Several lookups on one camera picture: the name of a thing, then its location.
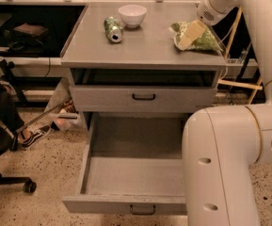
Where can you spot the open grey drawer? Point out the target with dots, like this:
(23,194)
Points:
(131,166)

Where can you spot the wooden easel frame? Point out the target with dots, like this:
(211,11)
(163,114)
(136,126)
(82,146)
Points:
(239,38)

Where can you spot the closed grey drawer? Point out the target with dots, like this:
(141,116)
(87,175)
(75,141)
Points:
(141,99)

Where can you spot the green jalapeno chip bag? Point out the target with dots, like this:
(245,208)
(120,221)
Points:
(206,42)

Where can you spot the white ceramic bowl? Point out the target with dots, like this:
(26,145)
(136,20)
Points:
(132,15)

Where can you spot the black and white sneaker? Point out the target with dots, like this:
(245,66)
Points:
(28,138)

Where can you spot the black office chair base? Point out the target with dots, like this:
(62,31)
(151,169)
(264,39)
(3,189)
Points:
(29,186)

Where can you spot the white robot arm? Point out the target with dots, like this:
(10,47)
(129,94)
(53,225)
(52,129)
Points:
(220,143)

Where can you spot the clear plastic bag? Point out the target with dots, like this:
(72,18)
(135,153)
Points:
(61,108)

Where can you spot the grey drawer cabinet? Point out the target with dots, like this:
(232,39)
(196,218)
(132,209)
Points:
(145,57)

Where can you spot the green soda can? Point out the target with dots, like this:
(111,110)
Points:
(113,29)

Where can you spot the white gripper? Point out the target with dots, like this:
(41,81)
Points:
(205,14)

